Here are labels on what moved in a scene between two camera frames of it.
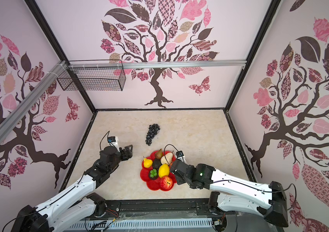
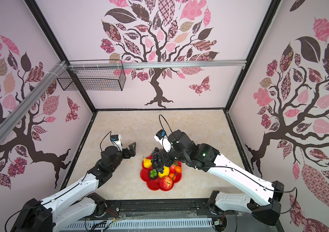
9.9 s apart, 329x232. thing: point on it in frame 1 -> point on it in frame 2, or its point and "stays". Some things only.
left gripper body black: [121, 157] stays
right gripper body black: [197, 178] -> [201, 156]
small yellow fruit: [147, 163] stays
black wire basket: [94, 79] stays
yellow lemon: [163, 170] stays
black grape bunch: [153, 130] -> [157, 161]
